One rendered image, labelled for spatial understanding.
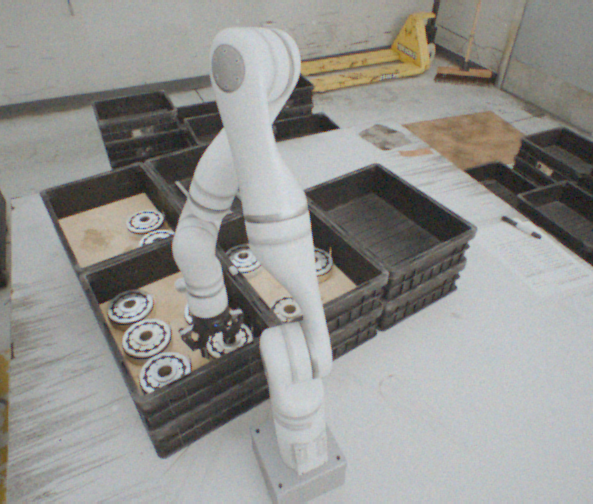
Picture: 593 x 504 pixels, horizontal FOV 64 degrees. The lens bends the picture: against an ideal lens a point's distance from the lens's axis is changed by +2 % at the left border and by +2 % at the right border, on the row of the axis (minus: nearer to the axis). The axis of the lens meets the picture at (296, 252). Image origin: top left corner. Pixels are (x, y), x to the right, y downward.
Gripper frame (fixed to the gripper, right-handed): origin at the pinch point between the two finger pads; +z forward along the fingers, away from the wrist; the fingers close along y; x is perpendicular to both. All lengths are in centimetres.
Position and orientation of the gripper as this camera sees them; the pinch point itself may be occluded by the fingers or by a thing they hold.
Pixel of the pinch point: (216, 347)
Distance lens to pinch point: 105.6
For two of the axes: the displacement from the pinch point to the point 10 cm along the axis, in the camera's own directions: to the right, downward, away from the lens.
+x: -4.5, -6.0, 6.6
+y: 8.9, -3.0, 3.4
